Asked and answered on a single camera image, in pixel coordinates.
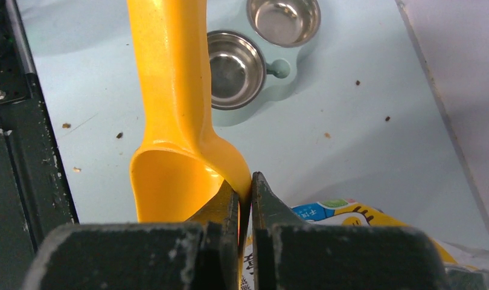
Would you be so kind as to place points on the pet food bag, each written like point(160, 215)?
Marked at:
point(465, 269)

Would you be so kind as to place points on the near steel bowl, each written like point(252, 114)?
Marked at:
point(238, 69)

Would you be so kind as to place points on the far steel bowl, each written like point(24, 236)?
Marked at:
point(284, 23)

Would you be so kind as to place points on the yellow plastic scoop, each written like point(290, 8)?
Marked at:
point(181, 162)

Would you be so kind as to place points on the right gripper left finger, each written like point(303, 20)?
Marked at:
point(200, 253)

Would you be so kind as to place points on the steel bowl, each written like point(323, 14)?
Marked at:
point(238, 69)
point(284, 23)

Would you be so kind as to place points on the mint double bowl stand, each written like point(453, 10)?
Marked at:
point(281, 63)

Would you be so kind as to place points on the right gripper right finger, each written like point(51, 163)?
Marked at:
point(290, 253)

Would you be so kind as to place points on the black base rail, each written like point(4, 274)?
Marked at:
point(34, 194)

